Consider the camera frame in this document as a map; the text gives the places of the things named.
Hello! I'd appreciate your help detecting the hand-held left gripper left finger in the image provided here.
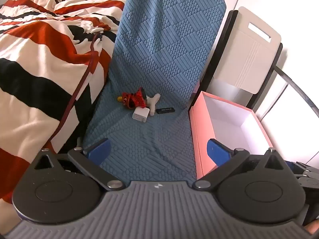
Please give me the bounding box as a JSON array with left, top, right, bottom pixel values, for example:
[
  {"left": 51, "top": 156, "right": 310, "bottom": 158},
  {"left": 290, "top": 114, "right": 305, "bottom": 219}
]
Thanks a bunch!
[{"left": 32, "top": 138, "right": 126, "bottom": 191}]

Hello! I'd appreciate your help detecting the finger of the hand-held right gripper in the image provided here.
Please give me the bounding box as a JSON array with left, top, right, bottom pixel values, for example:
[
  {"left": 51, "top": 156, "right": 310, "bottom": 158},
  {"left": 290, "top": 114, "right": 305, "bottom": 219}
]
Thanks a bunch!
[{"left": 285, "top": 161, "right": 319, "bottom": 178}]

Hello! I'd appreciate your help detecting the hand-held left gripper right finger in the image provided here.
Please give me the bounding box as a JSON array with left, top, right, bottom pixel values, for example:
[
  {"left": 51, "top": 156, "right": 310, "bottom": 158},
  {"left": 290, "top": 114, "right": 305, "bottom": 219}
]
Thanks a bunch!
[{"left": 192, "top": 139, "right": 288, "bottom": 191}]

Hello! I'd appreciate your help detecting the pink cardboard box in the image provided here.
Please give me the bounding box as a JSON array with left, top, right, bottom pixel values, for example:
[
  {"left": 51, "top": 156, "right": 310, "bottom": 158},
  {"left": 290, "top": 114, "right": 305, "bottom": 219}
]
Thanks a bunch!
[{"left": 189, "top": 91, "right": 275, "bottom": 180}]

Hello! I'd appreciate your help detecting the white charger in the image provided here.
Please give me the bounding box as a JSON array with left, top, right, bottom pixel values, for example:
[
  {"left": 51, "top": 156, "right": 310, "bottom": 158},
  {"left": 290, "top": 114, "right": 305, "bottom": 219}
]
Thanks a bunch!
[{"left": 132, "top": 107, "right": 150, "bottom": 123}]

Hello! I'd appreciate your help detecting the red and black toy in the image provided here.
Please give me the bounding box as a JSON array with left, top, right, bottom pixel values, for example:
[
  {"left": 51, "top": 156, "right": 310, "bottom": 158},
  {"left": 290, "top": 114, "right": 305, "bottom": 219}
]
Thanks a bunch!
[{"left": 122, "top": 87, "right": 148, "bottom": 109}]

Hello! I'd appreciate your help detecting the white plastic fitting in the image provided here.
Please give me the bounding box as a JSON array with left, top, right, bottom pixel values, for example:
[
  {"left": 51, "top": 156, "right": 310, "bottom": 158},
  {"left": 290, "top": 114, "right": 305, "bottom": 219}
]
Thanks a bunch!
[{"left": 145, "top": 93, "right": 160, "bottom": 117}]

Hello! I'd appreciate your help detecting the red black white striped blanket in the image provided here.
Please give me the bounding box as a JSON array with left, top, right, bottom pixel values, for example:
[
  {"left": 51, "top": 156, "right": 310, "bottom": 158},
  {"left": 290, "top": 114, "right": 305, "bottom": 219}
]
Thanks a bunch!
[{"left": 0, "top": 0, "right": 125, "bottom": 180}]

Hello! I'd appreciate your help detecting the blue textured mat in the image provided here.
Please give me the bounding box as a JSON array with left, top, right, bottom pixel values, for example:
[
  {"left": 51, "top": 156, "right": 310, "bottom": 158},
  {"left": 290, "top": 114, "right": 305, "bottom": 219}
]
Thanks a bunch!
[{"left": 82, "top": 0, "right": 227, "bottom": 181}]

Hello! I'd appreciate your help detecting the curved metal rail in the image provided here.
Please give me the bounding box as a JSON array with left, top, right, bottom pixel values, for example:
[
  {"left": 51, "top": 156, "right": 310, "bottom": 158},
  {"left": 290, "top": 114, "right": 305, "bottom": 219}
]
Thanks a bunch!
[{"left": 274, "top": 65, "right": 319, "bottom": 120}]

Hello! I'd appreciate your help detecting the dark red cable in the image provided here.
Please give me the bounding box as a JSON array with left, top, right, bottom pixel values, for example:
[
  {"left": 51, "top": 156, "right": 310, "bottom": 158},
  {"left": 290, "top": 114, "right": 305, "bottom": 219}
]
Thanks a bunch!
[{"left": 48, "top": 32, "right": 104, "bottom": 146}]

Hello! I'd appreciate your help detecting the black frame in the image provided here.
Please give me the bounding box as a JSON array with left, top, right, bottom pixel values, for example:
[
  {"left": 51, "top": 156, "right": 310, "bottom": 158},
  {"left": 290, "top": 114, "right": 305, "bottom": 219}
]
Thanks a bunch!
[{"left": 189, "top": 10, "right": 283, "bottom": 110}]

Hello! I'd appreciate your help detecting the white panel with handle slot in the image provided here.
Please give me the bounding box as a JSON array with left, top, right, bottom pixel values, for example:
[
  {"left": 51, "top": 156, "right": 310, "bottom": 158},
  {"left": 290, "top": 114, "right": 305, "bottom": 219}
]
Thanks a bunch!
[{"left": 207, "top": 6, "right": 282, "bottom": 95}]

